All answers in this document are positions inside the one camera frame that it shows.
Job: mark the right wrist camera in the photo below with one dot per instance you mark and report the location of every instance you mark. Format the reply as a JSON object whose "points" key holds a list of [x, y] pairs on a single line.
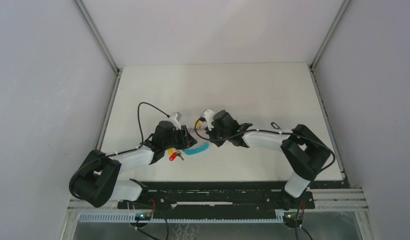
{"points": [[208, 115]]}

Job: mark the white slotted cable duct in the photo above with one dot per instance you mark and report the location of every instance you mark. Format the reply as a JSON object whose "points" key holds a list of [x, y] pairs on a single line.
{"points": [[125, 217]]}

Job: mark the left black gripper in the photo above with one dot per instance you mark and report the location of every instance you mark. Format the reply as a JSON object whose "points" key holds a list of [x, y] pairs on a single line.
{"points": [[186, 140]]}

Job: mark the blue keyring with keys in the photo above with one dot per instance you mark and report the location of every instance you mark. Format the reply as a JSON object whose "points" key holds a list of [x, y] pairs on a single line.
{"points": [[199, 147]]}

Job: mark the black mounting base rail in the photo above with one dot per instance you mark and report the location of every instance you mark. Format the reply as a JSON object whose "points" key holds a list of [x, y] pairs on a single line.
{"points": [[227, 200]]}

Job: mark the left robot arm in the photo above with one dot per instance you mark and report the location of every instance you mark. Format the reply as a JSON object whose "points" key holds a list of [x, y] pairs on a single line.
{"points": [[97, 179]]}

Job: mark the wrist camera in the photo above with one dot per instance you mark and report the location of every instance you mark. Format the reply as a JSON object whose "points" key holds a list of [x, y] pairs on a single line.
{"points": [[208, 115], [174, 118]]}

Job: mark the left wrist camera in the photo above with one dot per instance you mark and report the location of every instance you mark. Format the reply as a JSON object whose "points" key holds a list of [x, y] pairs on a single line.
{"points": [[174, 118]]}

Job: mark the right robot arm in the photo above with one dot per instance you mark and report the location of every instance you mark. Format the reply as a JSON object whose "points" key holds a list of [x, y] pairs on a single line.
{"points": [[306, 153]]}

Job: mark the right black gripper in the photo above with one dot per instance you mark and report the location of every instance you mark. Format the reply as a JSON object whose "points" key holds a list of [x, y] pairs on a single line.
{"points": [[218, 142]]}

